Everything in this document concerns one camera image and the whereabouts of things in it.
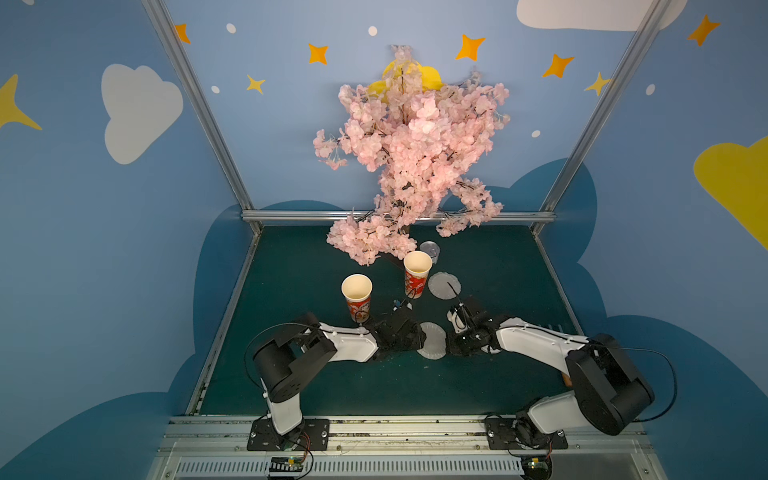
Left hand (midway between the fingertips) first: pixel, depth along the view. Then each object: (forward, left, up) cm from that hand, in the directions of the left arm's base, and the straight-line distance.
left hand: (427, 333), depth 90 cm
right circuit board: (-32, -26, -5) cm, 42 cm away
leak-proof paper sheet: (-2, -2, -1) cm, 4 cm away
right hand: (-3, -7, -3) cm, 8 cm away
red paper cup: (+9, +21, +11) cm, 26 cm away
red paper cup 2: (+18, +3, +10) cm, 21 cm away
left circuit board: (-34, +37, -6) cm, 50 cm away
